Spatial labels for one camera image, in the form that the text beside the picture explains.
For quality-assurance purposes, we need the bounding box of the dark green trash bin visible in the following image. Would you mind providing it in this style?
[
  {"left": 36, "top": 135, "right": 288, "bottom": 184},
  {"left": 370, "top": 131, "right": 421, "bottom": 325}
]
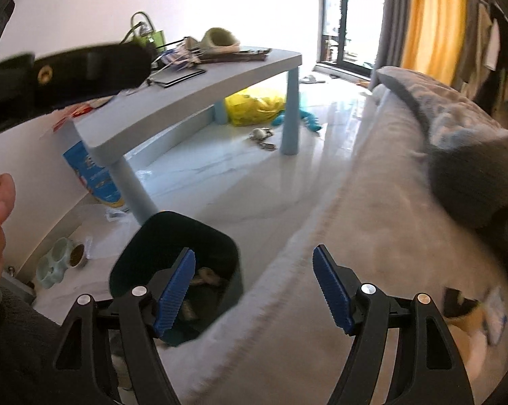
[{"left": 109, "top": 211, "right": 244, "bottom": 347}]

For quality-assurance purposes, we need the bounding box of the blue tissue packet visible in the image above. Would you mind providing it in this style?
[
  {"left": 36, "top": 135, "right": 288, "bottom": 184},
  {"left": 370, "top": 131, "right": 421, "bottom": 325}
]
[{"left": 483, "top": 286, "right": 507, "bottom": 347}]

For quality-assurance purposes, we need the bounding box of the light blue low table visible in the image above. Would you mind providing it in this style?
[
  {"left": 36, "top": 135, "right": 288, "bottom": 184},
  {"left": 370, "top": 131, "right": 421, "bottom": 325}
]
[{"left": 73, "top": 49, "right": 303, "bottom": 224}]

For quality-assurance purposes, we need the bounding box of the mint pet food bowl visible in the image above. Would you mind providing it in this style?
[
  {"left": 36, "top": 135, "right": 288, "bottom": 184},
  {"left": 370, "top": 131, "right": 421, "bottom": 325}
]
[{"left": 35, "top": 238, "right": 87, "bottom": 289}]

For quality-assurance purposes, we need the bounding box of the blue pet food bag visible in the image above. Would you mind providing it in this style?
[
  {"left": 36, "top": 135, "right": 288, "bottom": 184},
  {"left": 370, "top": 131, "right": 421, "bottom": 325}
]
[{"left": 63, "top": 141, "right": 125, "bottom": 209}]

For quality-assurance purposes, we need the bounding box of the green handbag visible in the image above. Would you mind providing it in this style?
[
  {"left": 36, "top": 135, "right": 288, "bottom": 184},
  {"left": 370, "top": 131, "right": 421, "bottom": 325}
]
[{"left": 121, "top": 11, "right": 165, "bottom": 52}]

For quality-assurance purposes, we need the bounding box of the grey bed mattress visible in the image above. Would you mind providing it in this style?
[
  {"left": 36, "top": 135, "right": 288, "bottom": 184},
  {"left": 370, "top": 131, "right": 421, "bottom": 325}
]
[{"left": 160, "top": 87, "right": 508, "bottom": 404}]

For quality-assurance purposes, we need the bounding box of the green plush slipper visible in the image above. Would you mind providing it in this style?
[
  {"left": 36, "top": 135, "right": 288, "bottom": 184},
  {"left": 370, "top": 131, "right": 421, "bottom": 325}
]
[{"left": 185, "top": 27, "right": 240, "bottom": 55}]

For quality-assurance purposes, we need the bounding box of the dark grey fluffy blanket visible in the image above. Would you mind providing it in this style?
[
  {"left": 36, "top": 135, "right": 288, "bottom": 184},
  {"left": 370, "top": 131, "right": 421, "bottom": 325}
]
[{"left": 376, "top": 66, "right": 508, "bottom": 238}]

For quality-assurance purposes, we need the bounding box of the dark wooden sticks bundle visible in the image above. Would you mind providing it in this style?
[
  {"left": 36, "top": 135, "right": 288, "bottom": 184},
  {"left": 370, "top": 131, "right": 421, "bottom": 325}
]
[{"left": 199, "top": 49, "right": 272, "bottom": 64}]

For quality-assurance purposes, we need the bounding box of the yellow plastic bag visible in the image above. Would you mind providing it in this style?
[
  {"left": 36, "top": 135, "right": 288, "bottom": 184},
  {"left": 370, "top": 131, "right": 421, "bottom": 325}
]
[{"left": 224, "top": 87, "right": 286, "bottom": 126}]

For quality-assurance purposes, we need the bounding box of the keyring bundle on floor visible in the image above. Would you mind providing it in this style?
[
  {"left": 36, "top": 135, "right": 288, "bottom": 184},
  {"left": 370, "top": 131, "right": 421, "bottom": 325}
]
[{"left": 249, "top": 127, "right": 277, "bottom": 151}]

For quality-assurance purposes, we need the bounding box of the teal toy on floor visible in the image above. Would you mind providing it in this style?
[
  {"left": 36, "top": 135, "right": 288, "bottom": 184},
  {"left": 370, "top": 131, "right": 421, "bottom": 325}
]
[{"left": 272, "top": 110, "right": 322, "bottom": 133}]

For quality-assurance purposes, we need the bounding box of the hanging clothes rack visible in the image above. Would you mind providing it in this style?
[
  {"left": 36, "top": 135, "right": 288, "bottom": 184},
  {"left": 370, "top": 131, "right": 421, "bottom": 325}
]
[{"left": 452, "top": 0, "right": 508, "bottom": 120}]

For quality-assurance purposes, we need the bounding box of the grey curtain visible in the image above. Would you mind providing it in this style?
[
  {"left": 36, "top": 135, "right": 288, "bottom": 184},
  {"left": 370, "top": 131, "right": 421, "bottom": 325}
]
[{"left": 368, "top": 0, "right": 411, "bottom": 90}]

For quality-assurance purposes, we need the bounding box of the yellow curtain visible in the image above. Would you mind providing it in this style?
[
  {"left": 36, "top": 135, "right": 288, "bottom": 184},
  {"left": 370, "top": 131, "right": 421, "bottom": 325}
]
[{"left": 400, "top": 0, "right": 466, "bottom": 85}]

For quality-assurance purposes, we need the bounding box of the black wire stand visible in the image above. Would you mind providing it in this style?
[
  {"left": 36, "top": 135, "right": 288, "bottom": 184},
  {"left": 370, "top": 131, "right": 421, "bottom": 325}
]
[{"left": 145, "top": 37, "right": 206, "bottom": 89}]

